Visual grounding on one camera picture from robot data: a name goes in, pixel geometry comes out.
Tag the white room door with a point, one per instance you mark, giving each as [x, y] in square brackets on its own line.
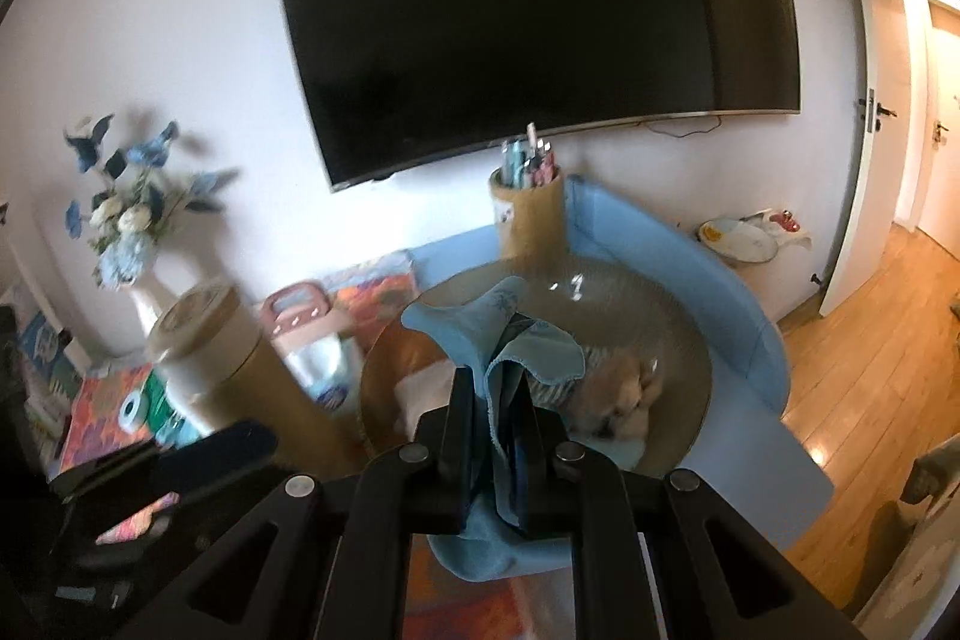
[862, 197]

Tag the row of books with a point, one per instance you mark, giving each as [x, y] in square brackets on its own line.
[45, 347]

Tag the light plush toy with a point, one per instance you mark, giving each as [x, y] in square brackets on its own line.
[622, 400]

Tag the bunch of pens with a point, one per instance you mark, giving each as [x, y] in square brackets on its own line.
[529, 160]

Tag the white ribbed vase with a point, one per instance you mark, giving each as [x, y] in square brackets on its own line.
[150, 302]

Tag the white round plate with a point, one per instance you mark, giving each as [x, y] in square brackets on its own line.
[739, 242]

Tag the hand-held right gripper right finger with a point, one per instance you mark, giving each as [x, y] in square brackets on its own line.
[547, 482]

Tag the clear round basin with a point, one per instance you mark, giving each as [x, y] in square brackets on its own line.
[600, 287]

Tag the floral tablecloth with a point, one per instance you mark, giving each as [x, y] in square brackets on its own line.
[105, 400]

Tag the blue cloth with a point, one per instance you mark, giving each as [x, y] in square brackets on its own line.
[480, 325]

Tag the black and white sock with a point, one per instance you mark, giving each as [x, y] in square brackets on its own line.
[559, 381]

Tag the black wall television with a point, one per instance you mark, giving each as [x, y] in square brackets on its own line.
[525, 10]

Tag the beige canister with lid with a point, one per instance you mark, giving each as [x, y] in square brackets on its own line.
[225, 370]

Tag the blue storage box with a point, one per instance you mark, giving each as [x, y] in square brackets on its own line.
[675, 265]

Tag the white tissue pack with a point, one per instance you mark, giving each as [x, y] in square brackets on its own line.
[330, 377]

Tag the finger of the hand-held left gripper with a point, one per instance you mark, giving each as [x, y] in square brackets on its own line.
[225, 452]
[135, 554]

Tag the white bedding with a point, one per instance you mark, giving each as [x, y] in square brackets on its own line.
[915, 557]

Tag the white folded cloth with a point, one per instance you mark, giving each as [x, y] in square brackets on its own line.
[424, 404]

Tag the beige pen holder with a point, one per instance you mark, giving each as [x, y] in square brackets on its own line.
[525, 220]

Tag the green packet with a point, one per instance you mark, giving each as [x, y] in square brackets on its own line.
[176, 434]

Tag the blue white artificial flowers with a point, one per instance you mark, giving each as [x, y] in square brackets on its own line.
[131, 220]

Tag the white plastic bag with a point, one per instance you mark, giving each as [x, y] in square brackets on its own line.
[787, 231]

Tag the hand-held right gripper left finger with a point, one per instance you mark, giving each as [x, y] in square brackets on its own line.
[450, 460]

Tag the hallway door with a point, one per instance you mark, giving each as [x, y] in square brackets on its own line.
[946, 160]

